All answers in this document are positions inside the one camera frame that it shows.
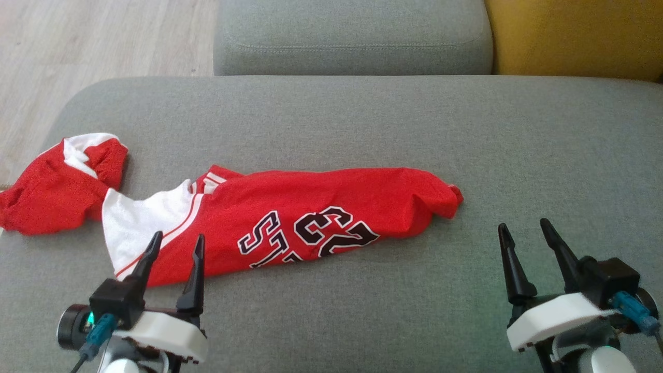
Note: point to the red jersey with number print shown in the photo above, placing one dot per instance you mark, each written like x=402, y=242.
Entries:
x=362, y=207

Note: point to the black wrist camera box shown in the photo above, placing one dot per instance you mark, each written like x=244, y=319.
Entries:
x=611, y=277
x=116, y=303

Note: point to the yellow sofa backrest cushion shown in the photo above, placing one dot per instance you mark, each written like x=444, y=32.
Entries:
x=580, y=36

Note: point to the large grey sofa seat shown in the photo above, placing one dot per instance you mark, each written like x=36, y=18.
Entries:
x=362, y=119

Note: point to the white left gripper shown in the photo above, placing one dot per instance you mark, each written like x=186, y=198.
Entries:
x=166, y=331

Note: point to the red shorts with white stripe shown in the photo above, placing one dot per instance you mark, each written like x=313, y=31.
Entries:
x=46, y=197

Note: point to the grey sofa seat cushion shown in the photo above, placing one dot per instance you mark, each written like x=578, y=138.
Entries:
x=352, y=31

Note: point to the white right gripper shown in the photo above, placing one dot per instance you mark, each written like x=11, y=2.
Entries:
x=554, y=316

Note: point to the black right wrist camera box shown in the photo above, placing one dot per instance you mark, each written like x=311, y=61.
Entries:
x=611, y=277

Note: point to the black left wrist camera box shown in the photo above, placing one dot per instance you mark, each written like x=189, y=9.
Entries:
x=116, y=303

